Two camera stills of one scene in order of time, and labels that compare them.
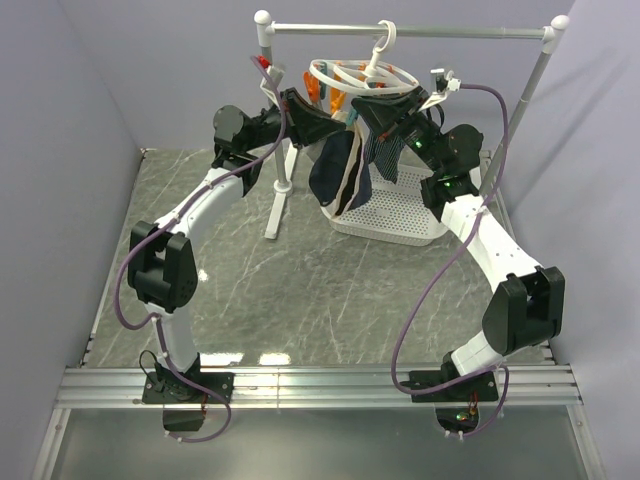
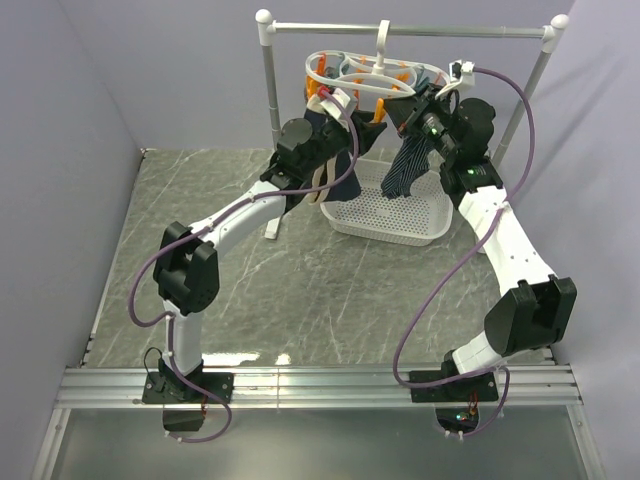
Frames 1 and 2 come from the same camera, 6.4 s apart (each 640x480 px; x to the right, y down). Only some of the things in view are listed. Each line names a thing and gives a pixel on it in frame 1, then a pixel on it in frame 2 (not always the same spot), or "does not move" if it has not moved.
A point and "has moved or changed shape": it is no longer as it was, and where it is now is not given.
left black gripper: [305, 122] → [368, 131]
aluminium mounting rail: [298, 386] does not move
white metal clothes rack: [552, 34] does not move
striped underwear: [384, 155] → [410, 163]
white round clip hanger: [339, 76] has moved or changed shape
